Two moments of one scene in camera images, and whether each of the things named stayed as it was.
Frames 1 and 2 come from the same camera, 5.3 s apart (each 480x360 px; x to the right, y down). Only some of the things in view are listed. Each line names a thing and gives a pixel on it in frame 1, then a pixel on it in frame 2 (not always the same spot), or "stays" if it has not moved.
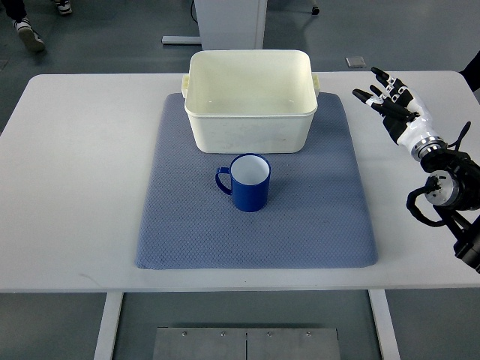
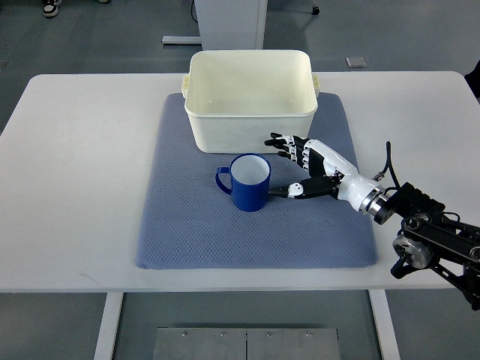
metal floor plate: [246, 343] stays
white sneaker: [29, 36] → [50, 7]
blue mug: [250, 175] stays
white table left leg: [112, 309] stays
